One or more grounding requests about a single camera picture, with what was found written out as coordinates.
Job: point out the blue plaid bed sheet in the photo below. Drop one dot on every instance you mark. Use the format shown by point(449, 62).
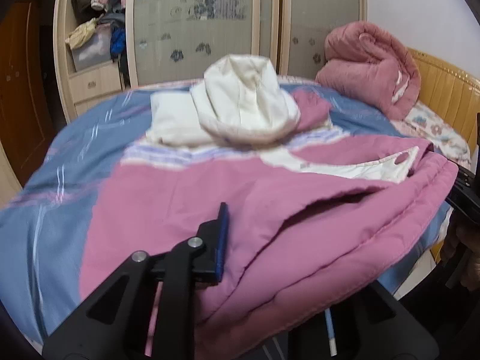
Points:
point(44, 228)

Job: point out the pink and white hooded jacket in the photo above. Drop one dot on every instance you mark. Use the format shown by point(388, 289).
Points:
point(313, 218)

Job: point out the translucent storage box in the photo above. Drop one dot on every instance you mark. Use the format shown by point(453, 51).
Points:
point(95, 51)

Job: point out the yellow cloth on box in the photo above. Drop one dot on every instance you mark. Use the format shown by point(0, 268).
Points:
point(81, 34)

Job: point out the frosted wardrobe sliding door left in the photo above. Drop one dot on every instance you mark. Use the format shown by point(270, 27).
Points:
point(178, 39)

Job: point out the blue garment in wardrobe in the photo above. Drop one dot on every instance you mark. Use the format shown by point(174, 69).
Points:
point(118, 42)

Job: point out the rolled pink quilt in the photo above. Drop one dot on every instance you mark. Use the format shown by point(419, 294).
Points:
point(366, 63)

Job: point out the brown wooden door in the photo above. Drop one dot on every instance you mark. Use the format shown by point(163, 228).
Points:
point(31, 113)

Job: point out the wooden headboard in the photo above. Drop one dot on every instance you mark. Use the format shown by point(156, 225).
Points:
point(452, 93)

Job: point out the floral pillow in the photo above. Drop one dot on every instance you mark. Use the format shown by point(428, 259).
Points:
point(421, 121)

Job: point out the frosted wardrobe sliding door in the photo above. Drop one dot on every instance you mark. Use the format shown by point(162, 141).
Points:
point(178, 39)
point(304, 27)

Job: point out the frosted wardrobe sliding door right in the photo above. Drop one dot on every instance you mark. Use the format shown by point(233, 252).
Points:
point(304, 27)

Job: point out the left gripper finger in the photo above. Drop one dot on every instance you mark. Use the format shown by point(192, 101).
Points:
point(147, 303)

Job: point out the beige wardrobe frame with drawers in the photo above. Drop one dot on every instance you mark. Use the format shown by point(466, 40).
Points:
point(79, 90)

